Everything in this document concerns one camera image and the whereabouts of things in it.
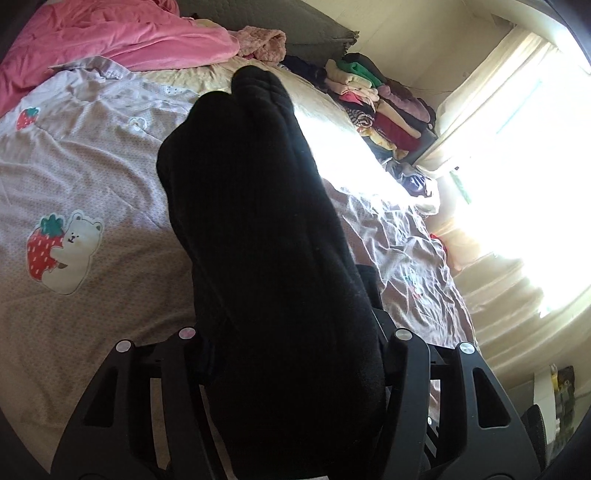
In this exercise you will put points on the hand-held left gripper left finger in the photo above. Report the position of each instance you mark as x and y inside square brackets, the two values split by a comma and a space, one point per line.
[184, 369]

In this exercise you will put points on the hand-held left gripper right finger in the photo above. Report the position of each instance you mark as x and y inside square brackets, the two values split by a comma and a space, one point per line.
[406, 364]

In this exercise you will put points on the pile of folded clothes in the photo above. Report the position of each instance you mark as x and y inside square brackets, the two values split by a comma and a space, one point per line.
[383, 101]

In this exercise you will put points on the black chair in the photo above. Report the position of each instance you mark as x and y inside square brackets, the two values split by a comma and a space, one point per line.
[538, 429]

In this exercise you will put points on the blue and white cloth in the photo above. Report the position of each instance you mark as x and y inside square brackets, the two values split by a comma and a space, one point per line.
[415, 184]

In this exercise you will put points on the cream curtain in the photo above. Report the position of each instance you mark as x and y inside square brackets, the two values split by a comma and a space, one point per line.
[508, 184]

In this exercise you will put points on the lilac printed bed sheet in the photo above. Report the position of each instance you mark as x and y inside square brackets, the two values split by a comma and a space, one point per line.
[115, 161]

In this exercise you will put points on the beige blanket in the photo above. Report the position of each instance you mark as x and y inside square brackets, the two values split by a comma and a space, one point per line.
[217, 76]

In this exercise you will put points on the dark cloth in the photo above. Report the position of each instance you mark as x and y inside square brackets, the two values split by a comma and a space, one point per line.
[302, 67]

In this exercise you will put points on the pink fuzzy cloth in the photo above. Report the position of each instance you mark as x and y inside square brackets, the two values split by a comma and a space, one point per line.
[263, 44]

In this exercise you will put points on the pink plush blanket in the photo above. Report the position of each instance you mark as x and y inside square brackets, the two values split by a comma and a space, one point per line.
[92, 41]

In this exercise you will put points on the grey padded headboard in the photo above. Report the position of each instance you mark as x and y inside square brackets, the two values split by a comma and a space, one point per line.
[286, 23]

